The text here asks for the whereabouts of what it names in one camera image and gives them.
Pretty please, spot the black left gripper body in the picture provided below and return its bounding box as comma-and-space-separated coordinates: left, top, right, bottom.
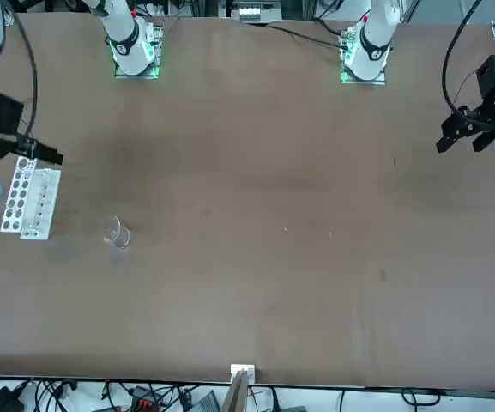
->
463, 54, 495, 132

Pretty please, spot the white test tube rack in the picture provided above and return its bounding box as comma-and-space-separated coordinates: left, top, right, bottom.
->
0, 155, 63, 241

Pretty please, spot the clear glass beaker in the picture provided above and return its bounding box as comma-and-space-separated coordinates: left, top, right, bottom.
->
100, 215, 132, 251

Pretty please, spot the white power strip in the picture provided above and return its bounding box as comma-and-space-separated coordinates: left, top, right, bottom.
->
237, 3, 262, 23

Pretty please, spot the black orange power hub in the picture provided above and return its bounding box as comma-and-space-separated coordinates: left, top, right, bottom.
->
129, 388, 163, 412

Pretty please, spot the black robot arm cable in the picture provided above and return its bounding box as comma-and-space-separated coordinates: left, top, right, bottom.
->
4, 0, 39, 138

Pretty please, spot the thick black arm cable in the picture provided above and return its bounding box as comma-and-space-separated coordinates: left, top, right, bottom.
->
442, 0, 484, 115

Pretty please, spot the black base cable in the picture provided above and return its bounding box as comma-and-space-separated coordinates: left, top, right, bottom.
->
262, 23, 343, 47

